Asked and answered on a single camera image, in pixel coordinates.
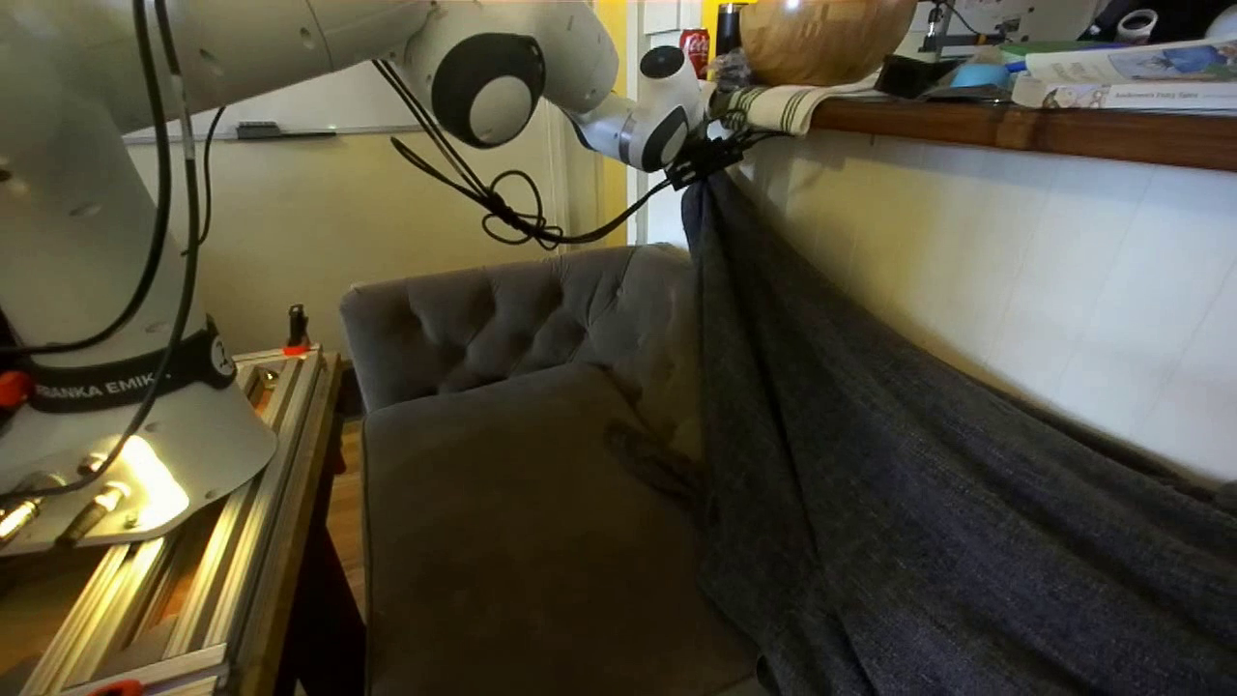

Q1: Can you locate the brown wooden shelf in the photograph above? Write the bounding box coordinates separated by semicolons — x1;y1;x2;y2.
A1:
808;93;1237;173

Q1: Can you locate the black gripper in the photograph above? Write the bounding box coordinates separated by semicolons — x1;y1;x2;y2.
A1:
661;119;767;191

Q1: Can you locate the beige folded cloth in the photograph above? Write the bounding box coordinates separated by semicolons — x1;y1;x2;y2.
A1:
737;79;895;134

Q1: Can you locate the black red clamp handle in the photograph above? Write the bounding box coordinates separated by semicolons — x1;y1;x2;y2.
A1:
279;301;317;365

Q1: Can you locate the grey tufted fabric sofa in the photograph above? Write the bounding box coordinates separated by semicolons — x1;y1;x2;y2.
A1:
337;245;776;696

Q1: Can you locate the aluminium frame robot table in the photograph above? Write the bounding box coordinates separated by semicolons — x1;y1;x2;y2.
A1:
0;344;347;696

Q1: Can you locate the red can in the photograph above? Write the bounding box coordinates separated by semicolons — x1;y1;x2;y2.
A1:
677;26;716;85

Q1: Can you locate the black marker pen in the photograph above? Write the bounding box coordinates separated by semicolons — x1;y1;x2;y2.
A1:
227;119;342;142

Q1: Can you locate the white cup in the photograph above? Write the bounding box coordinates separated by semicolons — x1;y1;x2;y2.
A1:
1115;4;1169;47

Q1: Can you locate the black cable bundle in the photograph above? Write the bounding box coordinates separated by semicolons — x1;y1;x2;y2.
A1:
370;54;709;254

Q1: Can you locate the brown wooden globe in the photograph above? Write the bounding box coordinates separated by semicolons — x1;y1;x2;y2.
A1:
734;0;922;88

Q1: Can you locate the folded newspaper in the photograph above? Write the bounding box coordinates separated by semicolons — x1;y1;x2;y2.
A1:
1008;35;1237;116

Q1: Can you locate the dark grey knit blanket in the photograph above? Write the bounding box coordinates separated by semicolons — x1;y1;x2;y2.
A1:
677;168;1237;696

